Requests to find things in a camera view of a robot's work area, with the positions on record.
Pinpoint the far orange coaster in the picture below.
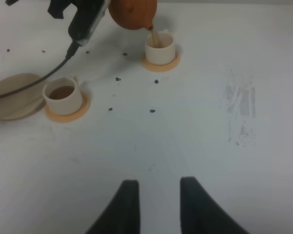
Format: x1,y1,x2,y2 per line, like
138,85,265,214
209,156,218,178
141,53,180,73

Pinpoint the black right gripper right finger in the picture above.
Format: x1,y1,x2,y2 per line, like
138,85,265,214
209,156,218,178
180,177,247,234

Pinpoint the orange coaster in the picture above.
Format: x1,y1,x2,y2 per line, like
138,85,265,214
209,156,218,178
141,53,180,73
45,92,90,123

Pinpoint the near orange coaster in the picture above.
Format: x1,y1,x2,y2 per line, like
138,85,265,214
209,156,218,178
45,92,90,123

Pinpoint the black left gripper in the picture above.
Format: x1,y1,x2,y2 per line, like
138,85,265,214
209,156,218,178
5,0,76,19

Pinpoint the black left camera cable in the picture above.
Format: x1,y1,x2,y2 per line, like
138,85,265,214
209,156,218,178
0,41,80,102

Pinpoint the white teacup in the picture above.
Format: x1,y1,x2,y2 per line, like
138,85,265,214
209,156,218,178
145,30,176,65
42,77,83,116

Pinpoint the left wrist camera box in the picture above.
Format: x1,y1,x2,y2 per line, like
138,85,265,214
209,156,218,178
68,0,111,46

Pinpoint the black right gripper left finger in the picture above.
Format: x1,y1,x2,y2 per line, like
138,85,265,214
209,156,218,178
87,180,140,234

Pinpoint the beige round teapot saucer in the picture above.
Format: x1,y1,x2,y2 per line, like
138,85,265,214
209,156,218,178
0,73,46,120

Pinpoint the brown clay teapot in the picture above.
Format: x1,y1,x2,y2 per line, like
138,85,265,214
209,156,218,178
108,0,157,31

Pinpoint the far white teacup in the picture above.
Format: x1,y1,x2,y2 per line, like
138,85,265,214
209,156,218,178
145,30,176,65

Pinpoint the near white teacup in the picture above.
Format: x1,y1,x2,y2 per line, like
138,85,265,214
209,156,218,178
42,77,83,116

